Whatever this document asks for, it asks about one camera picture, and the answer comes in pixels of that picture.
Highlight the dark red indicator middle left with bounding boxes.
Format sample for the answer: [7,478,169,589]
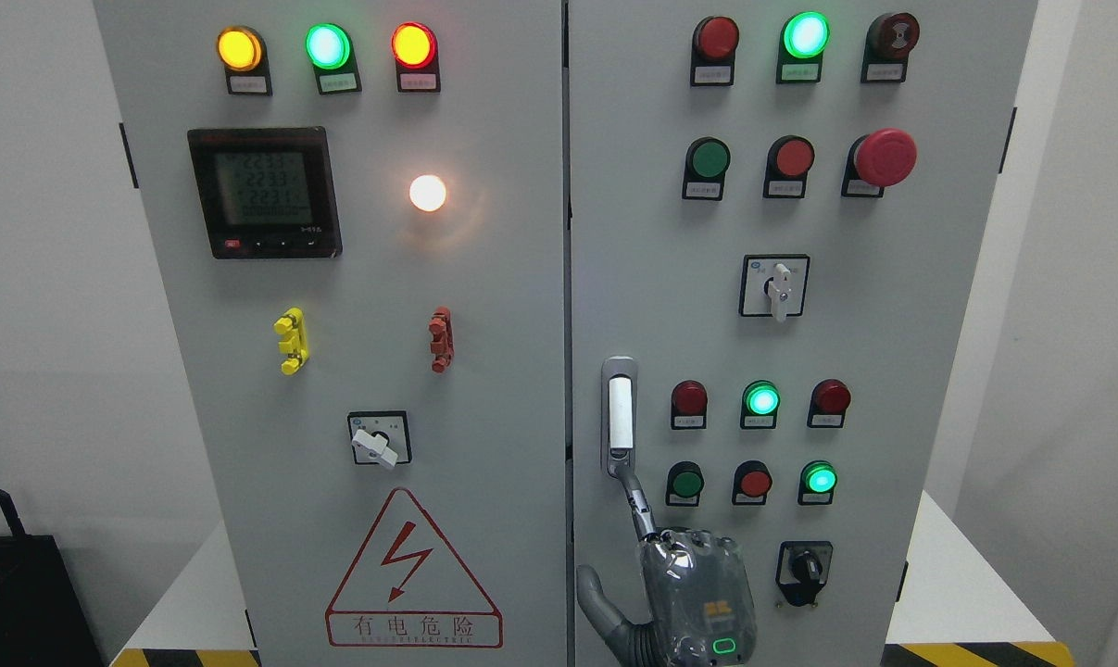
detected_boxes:
[670,380,710,430]

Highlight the dark red buzzer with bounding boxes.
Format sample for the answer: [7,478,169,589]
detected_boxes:
[860,12,920,83]

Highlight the yellow indicator light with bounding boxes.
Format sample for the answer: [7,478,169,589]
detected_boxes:
[217,25,273,96]

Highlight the black rotary knob switch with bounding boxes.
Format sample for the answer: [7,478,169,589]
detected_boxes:
[775,540,834,608]

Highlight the red push button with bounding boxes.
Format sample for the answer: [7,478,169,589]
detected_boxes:
[731,460,773,506]
[762,135,814,199]

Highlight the left door rotary switch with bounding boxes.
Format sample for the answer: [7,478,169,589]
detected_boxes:
[345,410,413,471]

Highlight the green push button upper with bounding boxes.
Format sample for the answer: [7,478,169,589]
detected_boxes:
[682,136,731,201]

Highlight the dark red indicator top right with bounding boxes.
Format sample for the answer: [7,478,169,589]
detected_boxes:
[690,16,740,87]

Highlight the green indicator light top left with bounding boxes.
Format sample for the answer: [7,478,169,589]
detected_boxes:
[305,22,362,94]

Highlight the red push button upper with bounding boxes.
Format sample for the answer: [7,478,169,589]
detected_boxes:
[762,135,814,199]

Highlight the black box with antenna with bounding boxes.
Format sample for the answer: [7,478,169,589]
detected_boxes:
[0,490,103,666]

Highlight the green indicator light middle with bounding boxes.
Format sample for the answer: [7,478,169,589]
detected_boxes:
[739,379,781,430]

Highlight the grey electrical cabinet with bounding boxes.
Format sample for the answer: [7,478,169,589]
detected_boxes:
[94,1,1038,666]

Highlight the dark red indicator middle right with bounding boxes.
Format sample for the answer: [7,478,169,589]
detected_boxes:
[807,377,852,428]

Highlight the green push button lower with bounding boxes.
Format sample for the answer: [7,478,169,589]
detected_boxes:
[665,460,704,507]

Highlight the white rotary switch upper right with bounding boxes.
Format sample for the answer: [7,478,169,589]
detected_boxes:
[739,254,811,322]

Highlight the dark red indicator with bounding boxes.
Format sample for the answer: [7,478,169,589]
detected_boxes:
[670,380,710,430]
[690,16,740,87]
[807,377,852,428]

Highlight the green indicator light top right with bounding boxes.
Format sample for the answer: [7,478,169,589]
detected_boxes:
[777,11,831,84]

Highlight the green push button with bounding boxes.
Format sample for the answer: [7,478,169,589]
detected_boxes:
[665,460,704,507]
[682,136,731,201]

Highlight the red electrical warning sticker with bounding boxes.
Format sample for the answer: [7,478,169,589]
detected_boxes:
[324,488,504,649]

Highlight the red terminal clip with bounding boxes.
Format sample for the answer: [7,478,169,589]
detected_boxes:
[428,307,456,374]

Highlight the red-orange indicator light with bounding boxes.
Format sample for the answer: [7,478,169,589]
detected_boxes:
[392,21,440,94]

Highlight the white glowing indicator light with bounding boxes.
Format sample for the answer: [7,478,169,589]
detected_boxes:
[408,174,448,212]

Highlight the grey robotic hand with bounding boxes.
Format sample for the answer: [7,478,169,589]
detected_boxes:
[575,464,758,666]

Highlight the green indicator light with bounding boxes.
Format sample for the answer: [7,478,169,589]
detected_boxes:
[777,11,831,84]
[305,22,362,94]
[739,379,781,430]

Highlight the silver door handle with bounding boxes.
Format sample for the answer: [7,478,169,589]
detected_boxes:
[601,356,638,478]

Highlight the red emergency stop button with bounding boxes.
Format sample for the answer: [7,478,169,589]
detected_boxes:
[841,128,918,198]

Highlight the black digital power meter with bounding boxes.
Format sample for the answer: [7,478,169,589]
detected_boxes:
[187,126,343,260]

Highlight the lit green button lower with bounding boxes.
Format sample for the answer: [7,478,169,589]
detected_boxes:
[798,459,839,506]

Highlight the red push button lower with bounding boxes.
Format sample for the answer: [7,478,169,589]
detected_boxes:
[731,460,773,506]

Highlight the yellow terminal clip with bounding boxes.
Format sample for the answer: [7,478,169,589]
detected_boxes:
[273,307,309,377]

